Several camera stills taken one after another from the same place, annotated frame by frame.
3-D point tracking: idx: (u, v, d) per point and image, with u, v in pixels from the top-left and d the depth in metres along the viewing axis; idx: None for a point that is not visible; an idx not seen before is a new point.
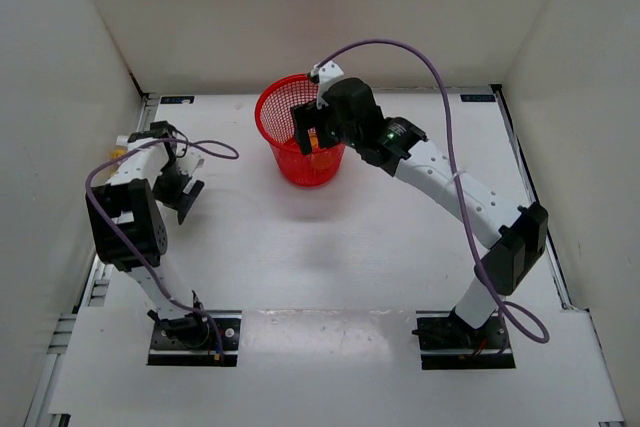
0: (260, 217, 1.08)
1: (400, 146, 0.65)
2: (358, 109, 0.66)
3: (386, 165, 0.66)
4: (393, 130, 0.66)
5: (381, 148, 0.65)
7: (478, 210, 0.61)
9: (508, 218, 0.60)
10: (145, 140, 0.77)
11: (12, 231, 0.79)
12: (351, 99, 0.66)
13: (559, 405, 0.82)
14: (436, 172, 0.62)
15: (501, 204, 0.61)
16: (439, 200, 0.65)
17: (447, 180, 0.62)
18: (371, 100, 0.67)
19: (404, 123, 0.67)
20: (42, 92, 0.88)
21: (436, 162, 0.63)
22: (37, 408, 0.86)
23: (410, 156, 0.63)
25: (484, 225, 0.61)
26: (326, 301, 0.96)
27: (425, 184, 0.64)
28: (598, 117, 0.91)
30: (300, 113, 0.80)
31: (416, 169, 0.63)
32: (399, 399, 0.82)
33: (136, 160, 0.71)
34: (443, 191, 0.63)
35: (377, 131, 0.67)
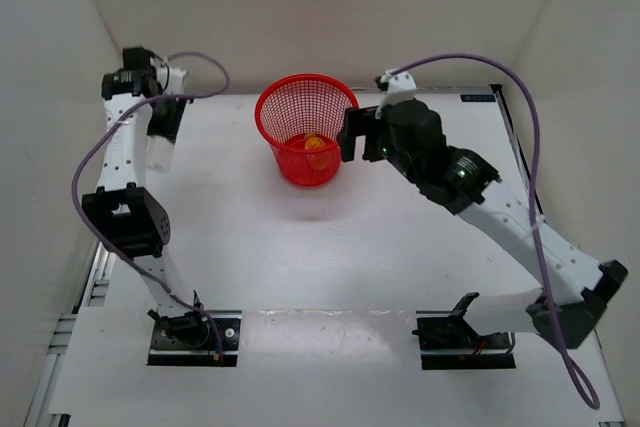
0: (260, 217, 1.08)
1: (471, 186, 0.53)
2: (425, 141, 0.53)
3: (451, 205, 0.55)
4: (462, 165, 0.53)
5: (447, 187, 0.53)
7: (557, 268, 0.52)
9: (590, 279, 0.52)
10: (125, 100, 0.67)
11: (11, 232, 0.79)
12: (418, 130, 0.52)
13: (560, 406, 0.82)
14: (512, 220, 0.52)
15: (582, 261, 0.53)
16: (507, 247, 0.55)
17: (524, 232, 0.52)
18: (440, 129, 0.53)
19: (473, 155, 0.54)
20: (43, 92, 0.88)
21: (512, 208, 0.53)
22: (37, 408, 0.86)
23: (485, 201, 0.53)
25: (562, 285, 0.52)
26: (326, 301, 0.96)
27: (496, 231, 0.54)
28: (598, 117, 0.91)
30: (354, 117, 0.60)
31: (489, 216, 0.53)
32: (399, 399, 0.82)
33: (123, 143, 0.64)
34: (517, 242, 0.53)
35: (442, 165, 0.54)
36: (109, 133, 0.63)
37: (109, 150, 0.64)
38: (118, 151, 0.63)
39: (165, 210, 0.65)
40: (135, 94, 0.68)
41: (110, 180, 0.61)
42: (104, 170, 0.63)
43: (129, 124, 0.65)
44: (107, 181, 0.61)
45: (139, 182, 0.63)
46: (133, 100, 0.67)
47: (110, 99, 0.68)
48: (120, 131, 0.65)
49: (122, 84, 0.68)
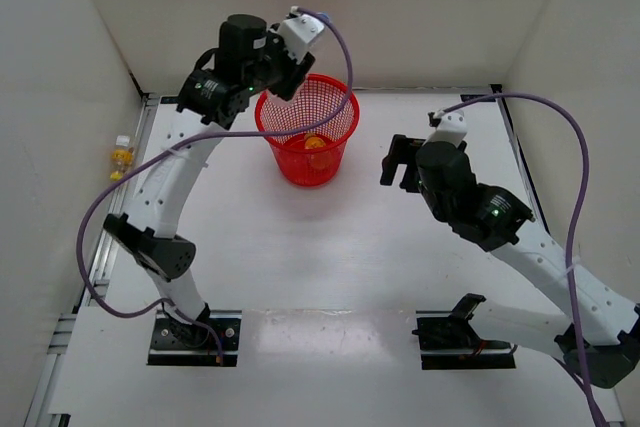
0: (260, 217, 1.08)
1: (503, 224, 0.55)
2: (453, 180, 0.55)
3: (485, 242, 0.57)
4: (495, 203, 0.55)
5: (480, 225, 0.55)
7: (593, 310, 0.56)
9: (625, 322, 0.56)
10: (193, 120, 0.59)
11: (11, 232, 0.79)
12: (445, 169, 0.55)
13: (560, 405, 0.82)
14: (546, 261, 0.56)
15: (616, 304, 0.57)
16: (539, 286, 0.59)
17: (559, 273, 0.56)
18: (467, 168, 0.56)
19: (505, 193, 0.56)
20: (43, 92, 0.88)
21: (545, 247, 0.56)
22: (37, 408, 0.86)
23: (519, 241, 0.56)
25: (598, 327, 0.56)
26: (327, 301, 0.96)
27: (529, 270, 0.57)
28: (598, 118, 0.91)
30: (403, 144, 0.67)
31: (523, 254, 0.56)
32: (400, 400, 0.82)
33: (164, 179, 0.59)
34: (551, 282, 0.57)
35: (473, 203, 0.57)
36: (154, 160, 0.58)
37: (151, 179, 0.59)
38: (156, 186, 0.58)
39: (190, 244, 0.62)
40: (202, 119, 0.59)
41: (136, 213, 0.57)
42: (137, 197, 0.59)
43: (178, 160, 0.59)
44: (133, 212, 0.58)
45: (166, 222, 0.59)
46: (198, 128, 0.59)
47: (181, 111, 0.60)
48: (171, 159, 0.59)
49: (200, 96, 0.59)
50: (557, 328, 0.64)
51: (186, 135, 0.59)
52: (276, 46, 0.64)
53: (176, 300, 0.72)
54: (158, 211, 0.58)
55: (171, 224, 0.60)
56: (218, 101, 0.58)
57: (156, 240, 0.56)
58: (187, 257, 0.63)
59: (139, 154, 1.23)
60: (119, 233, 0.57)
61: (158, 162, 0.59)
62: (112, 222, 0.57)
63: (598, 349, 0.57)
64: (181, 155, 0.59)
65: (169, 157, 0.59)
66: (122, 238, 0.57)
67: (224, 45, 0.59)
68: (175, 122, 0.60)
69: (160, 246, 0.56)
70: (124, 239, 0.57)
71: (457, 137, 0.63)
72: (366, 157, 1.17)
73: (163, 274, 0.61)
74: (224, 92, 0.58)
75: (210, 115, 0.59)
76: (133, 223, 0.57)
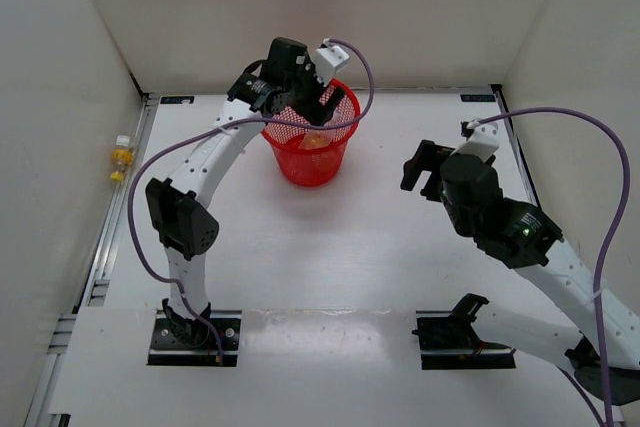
0: (261, 218, 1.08)
1: (533, 243, 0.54)
2: (480, 197, 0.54)
3: (513, 261, 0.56)
4: (525, 221, 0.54)
5: (509, 243, 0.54)
7: (617, 335, 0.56)
9: None
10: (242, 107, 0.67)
11: (11, 232, 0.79)
12: (474, 186, 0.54)
13: (561, 406, 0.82)
14: (574, 284, 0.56)
15: (638, 329, 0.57)
16: (563, 306, 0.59)
17: (586, 298, 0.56)
18: (494, 184, 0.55)
19: (533, 209, 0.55)
20: (42, 92, 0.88)
21: (574, 270, 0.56)
22: (36, 408, 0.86)
23: (548, 262, 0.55)
25: (621, 351, 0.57)
26: (326, 301, 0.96)
27: (556, 291, 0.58)
28: (597, 118, 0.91)
30: (428, 151, 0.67)
31: (553, 277, 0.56)
32: (400, 400, 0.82)
33: (212, 152, 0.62)
34: (577, 305, 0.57)
35: (501, 219, 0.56)
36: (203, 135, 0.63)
37: (197, 151, 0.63)
38: (203, 157, 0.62)
39: (219, 222, 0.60)
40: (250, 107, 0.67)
41: (180, 179, 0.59)
42: (182, 167, 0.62)
43: (227, 136, 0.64)
44: (177, 178, 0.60)
45: (203, 195, 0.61)
46: (246, 114, 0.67)
47: (230, 101, 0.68)
48: (219, 136, 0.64)
49: (250, 90, 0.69)
50: (568, 342, 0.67)
51: (234, 118, 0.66)
52: (309, 72, 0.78)
53: (186, 288, 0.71)
54: (200, 179, 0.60)
55: (207, 200, 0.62)
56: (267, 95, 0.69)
57: (196, 203, 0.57)
58: (212, 237, 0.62)
59: (139, 154, 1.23)
60: (161, 191, 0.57)
61: (206, 138, 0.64)
62: (154, 184, 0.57)
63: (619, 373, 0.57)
64: (229, 134, 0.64)
65: (216, 135, 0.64)
66: (162, 198, 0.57)
67: (274, 57, 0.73)
68: (224, 109, 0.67)
69: (198, 210, 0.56)
70: (162, 201, 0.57)
71: (487, 149, 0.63)
72: (367, 157, 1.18)
73: (191, 246, 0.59)
74: (271, 89, 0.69)
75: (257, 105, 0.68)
76: (176, 187, 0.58)
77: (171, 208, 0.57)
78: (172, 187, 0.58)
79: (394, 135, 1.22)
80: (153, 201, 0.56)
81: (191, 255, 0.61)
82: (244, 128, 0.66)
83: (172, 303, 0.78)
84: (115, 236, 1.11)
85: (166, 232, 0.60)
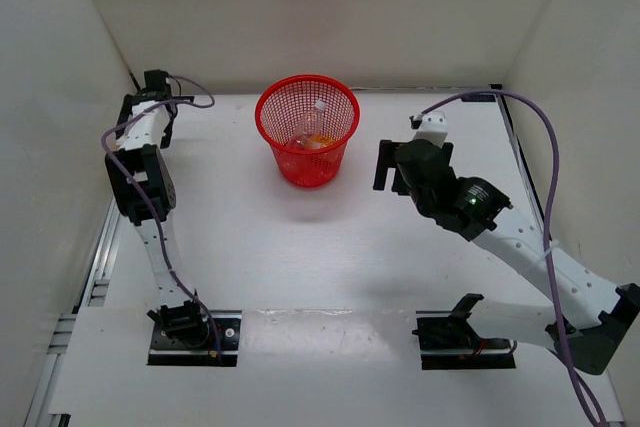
0: (259, 217, 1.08)
1: (482, 213, 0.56)
2: (429, 172, 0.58)
3: (466, 232, 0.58)
4: (473, 192, 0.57)
5: (459, 214, 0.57)
7: (573, 292, 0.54)
9: (609, 302, 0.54)
10: (147, 104, 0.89)
11: (11, 232, 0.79)
12: (421, 162, 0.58)
13: (562, 405, 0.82)
14: (525, 245, 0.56)
15: (598, 286, 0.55)
16: (523, 273, 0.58)
17: (537, 256, 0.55)
18: (443, 162, 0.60)
19: (483, 183, 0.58)
20: (43, 92, 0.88)
21: (524, 233, 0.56)
22: (37, 408, 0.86)
23: (497, 226, 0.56)
25: (579, 308, 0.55)
26: (325, 301, 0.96)
27: (510, 256, 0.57)
28: (597, 118, 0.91)
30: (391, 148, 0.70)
31: (502, 241, 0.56)
32: (400, 399, 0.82)
33: (143, 125, 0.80)
34: (532, 267, 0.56)
35: (453, 195, 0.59)
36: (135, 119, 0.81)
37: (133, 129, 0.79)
38: (138, 129, 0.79)
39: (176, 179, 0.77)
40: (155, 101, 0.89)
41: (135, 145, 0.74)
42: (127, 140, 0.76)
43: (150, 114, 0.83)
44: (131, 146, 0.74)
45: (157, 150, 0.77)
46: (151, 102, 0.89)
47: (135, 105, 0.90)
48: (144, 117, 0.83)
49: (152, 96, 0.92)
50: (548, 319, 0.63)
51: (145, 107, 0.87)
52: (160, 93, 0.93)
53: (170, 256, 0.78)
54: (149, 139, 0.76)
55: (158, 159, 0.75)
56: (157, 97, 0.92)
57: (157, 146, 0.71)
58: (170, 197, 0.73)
59: None
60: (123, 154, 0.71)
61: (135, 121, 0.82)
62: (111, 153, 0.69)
63: (582, 332, 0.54)
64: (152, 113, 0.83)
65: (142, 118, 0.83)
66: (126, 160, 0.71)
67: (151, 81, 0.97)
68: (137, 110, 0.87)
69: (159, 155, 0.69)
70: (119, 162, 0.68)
71: (438, 136, 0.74)
72: (366, 157, 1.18)
73: (162, 195, 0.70)
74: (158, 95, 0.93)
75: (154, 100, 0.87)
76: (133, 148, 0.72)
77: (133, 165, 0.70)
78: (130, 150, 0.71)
79: (394, 135, 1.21)
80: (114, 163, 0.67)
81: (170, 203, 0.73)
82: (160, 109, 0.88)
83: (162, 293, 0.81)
84: (115, 237, 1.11)
85: (128, 201, 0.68)
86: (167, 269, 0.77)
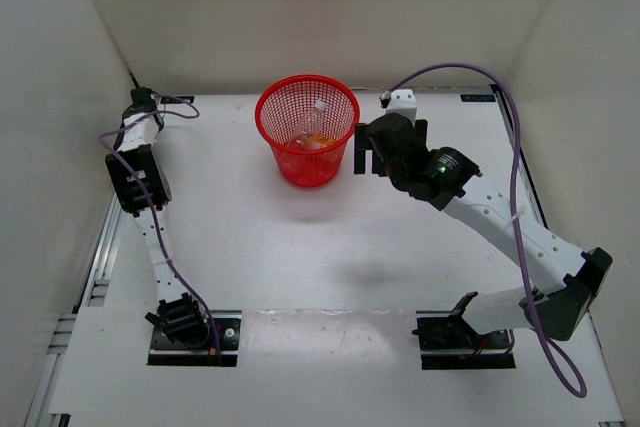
0: (259, 217, 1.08)
1: (452, 181, 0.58)
2: (399, 143, 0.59)
3: (436, 201, 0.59)
4: (443, 162, 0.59)
5: (430, 183, 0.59)
7: (539, 255, 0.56)
9: (574, 266, 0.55)
10: (137, 116, 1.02)
11: (11, 232, 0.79)
12: (389, 134, 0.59)
13: (563, 405, 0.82)
14: (493, 212, 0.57)
15: (564, 250, 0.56)
16: (493, 240, 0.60)
17: (505, 222, 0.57)
18: (412, 133, 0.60)
19: (453, 153, 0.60)
20: (43, 92, 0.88)
21: (493, 200, 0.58)
22: (36, 408, 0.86)
23: (465, 194, 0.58)
25: (545, 272, 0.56)
26: (325, 300, 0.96)
27: (479, 223, 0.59)
28: (597, 118, 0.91)
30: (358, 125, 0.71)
31: (471, 208, 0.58)
32: (400, 399, 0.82)
33: (137, 130, 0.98)
34: (500, 233, 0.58)
35: (423, 165, 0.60)
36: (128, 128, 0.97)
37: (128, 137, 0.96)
38: (133, 135, 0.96)
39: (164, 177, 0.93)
40: (144, 112, 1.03)
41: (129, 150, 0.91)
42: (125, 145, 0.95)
43: (142, 123, 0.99)
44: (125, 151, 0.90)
45: None
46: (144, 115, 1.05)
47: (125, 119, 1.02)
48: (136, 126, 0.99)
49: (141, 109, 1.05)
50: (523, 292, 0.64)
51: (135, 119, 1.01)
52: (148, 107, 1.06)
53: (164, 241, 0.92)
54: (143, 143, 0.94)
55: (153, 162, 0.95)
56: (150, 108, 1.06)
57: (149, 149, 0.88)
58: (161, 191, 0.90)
59: None
60: (124, 155, 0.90)
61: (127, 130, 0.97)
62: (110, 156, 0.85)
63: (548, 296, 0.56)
64: (143, 120, 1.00)
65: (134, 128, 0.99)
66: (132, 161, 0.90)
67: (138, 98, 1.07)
68: (128, 121, 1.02)
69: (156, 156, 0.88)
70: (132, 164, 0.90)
71: (408, 111, 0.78)
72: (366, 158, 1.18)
73: (162, 188, 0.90)
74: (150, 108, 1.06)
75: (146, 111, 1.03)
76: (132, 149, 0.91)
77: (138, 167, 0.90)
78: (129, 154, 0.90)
79: None
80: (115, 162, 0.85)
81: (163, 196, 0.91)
82: (150, 120, 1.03)
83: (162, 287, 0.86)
84: (115, 236, 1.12)
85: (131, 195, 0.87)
86: (164, 257, 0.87)
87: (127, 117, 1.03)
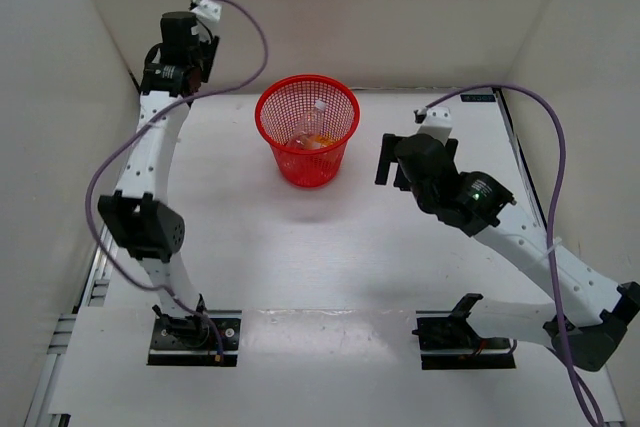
0: (259, 218, 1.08)
1: (485, 209, 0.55)
2: (429, 167, 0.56)
3: (468, 228, 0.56)
4: (476, 188, 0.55)
5: (462, 210, 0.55)
7: (575, 289, 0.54)
9: (609, 301, 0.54)
10: (160, 101, 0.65)
11: (11, 231, 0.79)
12: (419, 158, 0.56)
13: (563, 405, 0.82)
14: (528, 243, 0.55)
15: (599, 284, 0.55)
16: (524, 270, 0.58)
17: (541, 254, 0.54)
18: (443, 156, 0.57)
19: (486, 178, 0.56)
20: (44, 91, 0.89)
21: (527, 230, 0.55)
22: (36, 408, 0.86)
23: (500, 223, 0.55)
25: (579, 306, 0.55)
26: (324, 301, 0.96)
27: (511, 253, 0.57)
28: (597, 117, 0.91)
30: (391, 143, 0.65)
31: (505, 238, 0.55)
32: (400, 399, 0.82)
33: (150, 146, 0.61)
34: (534, 264, 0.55)
35: (455, 191, 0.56)
36: (136, 137, 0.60)
37: (137, 151, 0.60)
38: (143, 157, 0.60)
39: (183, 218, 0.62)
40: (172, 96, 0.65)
41: (128, 185, 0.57)
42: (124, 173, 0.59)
43: (160, 130, 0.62)
44: (125, 186, 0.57)
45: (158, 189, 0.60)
46: (167, 101, 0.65)
47: (146, 94, 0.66)
48: (151, 131, 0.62)
49: (161, 79, 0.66)
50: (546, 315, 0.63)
51: (158, 109, 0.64)
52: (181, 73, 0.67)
53: (174, 288, 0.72)
54: (152, 181, 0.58)
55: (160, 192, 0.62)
56: (182, 80, 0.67)
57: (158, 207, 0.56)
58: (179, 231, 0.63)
59: None
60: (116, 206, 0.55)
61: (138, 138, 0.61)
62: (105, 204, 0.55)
63: (581, 331, 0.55)
64: (160, 125, 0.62)
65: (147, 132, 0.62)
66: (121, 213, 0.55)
67: (168, 39, 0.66)
68: (143, 106, 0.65)
69: (165, 211, 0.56)
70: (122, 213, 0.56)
71: (442, 133, 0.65)
72: (366, 157, 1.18)
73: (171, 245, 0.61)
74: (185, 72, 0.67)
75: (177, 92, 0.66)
76: (131, 195, 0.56)
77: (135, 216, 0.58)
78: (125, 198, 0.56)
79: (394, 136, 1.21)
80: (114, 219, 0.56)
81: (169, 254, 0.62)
82: (173, 113, 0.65)
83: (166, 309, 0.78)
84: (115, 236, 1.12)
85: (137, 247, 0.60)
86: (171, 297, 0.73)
87: (146, 92, 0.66)
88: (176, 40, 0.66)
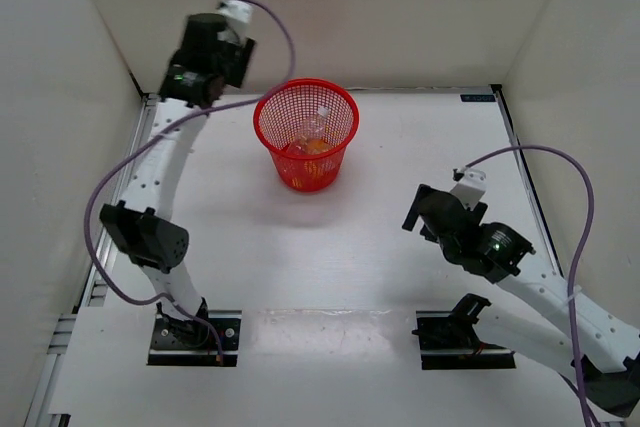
0: (259, 218, 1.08)
1: (504, 258, 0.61)
2: (448, 222, 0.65)
3: (491, 275, 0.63)
4: (497, 238, 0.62)
5: (484, 258, 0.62)
7: (597, 337, 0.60)
9: (632, 348, 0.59)
10: (174, 108, 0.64)
11: (12, 231, 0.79)
12: (440, 214, 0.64)
13: (565, 406, 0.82)
14: (548, 291, 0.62)
15: (620, 331, 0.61)
16: (546, 316, 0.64)
17: (561, 301, 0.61)
18: (461, 211, 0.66)
19: (505, 229, 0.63)
20: (43, 90, 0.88)
21: (546, 279, 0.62)
22: (36, 408, 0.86)
23: (521, 273, 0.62)
25: (603, 353, 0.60)
26: (326, 301, 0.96)
27: (532, 300, 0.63)
28: (597, 118, 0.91)
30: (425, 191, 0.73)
31: (526, 286, 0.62)
32: (400, 398, 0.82)
33: (157, 162, 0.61)
34: (554, 311, 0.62)
35: (477, 241, 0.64)
36: (144, 149, 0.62)
37: (144, 163, 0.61)
38: (150, 170, 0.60)
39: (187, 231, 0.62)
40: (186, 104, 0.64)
41: (133, 197, 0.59)
42: (132, 183, 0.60)
43: (170, 141, 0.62)
44: (130, 197, 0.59)
45: (163, 205, 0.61)
46: (183, 110, 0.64)
47: (164, 101, 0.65)
48: (161, 143, 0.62)
49: (182, 86, 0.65)
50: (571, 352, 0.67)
51: (172, 119, 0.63)
52: (205, 77, 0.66)
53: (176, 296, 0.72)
54: (154, 196, 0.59)
55: (168, 208, 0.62)
56: (200, 88, 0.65)
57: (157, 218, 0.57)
58: (183, 245, 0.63)
59: None
60: (118, 221, 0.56)
61: (150, 147, 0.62)
62: (108, 212, 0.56)
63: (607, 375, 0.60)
64: (172, 137, 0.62)
65: (158, 142, 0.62)
66: (122, 223, 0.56)
67: (191, 40, 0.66)
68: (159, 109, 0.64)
69: (161, 223, 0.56)
70: (122, 227, 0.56)
71: (476, 193, 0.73)
72: (366, 157, 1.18)
73: (168, 261, 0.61)
74: (204, 78, 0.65)
75: (194, 99, 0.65)
76: (132, 207, 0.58)
77: (133, 230, 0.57)
78: (127, 208, 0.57)
79: (394, 136, 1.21)
80: (115, 229, 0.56)
81: (169, 267, 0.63)
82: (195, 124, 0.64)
83: (166, 309, 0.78)
84: None
85: (134, 255, 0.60)
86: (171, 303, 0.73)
87: (164, 98, 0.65)
88: (202, 41, 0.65)
